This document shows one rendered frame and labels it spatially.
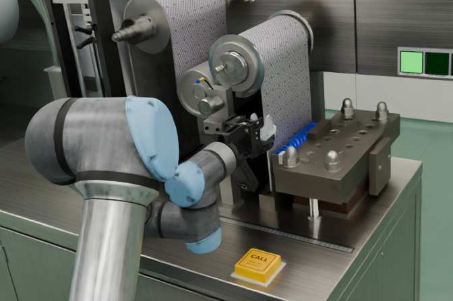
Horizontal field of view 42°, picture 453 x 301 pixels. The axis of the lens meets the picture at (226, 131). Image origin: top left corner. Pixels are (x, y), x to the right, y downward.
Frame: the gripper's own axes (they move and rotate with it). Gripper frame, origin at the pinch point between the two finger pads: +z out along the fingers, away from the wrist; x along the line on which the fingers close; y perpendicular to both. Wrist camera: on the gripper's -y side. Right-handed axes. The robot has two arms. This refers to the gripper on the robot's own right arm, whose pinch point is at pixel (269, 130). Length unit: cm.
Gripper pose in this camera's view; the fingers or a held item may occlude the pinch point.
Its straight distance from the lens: 136.8
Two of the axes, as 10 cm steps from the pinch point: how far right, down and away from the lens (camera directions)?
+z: 5.4, -3.8, 7.5
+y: -1.1, -9.2, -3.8
